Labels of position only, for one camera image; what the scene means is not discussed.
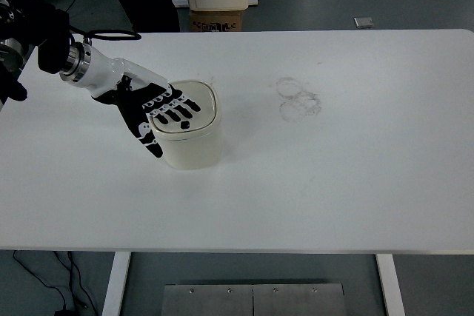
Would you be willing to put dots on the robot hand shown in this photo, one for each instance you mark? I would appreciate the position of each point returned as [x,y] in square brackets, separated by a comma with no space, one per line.
[107,75]

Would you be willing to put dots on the cream trash bin with lid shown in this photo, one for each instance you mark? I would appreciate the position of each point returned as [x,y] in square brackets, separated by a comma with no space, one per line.
[192,142]

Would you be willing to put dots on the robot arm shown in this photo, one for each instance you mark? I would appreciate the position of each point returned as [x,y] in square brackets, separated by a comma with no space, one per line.
[52,38]

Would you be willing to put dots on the brown cardboard box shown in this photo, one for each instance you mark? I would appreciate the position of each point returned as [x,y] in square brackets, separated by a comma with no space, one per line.
[216,21]

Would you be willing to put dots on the white table leg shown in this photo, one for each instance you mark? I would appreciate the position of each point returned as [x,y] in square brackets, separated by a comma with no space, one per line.
[115,282]
[391,286]

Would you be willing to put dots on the grey metal plate with screws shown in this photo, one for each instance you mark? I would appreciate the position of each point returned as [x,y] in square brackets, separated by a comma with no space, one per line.
[222,301]

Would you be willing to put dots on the small grey floor plate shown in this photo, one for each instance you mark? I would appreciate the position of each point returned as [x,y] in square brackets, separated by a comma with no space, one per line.
[363,22]

